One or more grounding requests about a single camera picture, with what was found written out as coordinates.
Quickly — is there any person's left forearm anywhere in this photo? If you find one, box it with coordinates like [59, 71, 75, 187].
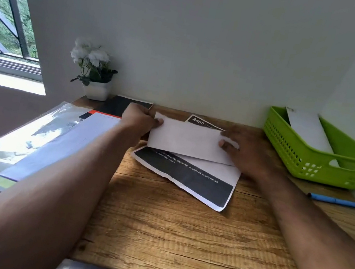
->
[0, 103, 142, 269]

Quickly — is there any grey window frame rail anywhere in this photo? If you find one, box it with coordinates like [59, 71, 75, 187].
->
[0, 50, 46, 82]

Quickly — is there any person's left hand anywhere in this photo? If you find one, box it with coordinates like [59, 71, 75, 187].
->
[118, 101, 166, 144]

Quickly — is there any green plastic basket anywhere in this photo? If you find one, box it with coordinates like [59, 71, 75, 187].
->
[256, 104, 355, 191]

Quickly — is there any person's right forearm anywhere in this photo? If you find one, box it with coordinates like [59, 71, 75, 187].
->
[236, 169, 355, 269]

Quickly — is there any person's right hand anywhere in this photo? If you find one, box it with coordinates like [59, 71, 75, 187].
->
[213, 126, 281, 185]

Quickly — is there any stack of white envelopes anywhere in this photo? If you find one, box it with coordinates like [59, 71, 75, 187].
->
[0, 96, 124, 210]

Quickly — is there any black notebook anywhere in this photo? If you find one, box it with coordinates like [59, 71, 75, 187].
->
[94, 91, 155, 124]

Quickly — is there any clear plastic wrapper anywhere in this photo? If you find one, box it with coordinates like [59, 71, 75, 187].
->
[0, 91, 93, 181]

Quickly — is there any white flower plant in pot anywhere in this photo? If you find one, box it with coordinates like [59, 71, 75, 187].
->
[63, 37, 123, 104]

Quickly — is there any blue pen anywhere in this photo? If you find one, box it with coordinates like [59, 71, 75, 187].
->
[306, 192, 355, 209]

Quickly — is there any white paper envelope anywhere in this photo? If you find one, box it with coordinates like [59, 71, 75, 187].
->
[277, 106, 349, 168]
[146, 111, 244, 167]

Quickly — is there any black white printed paper sheet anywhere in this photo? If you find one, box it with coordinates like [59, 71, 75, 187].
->
[123, 105, 250, 215]

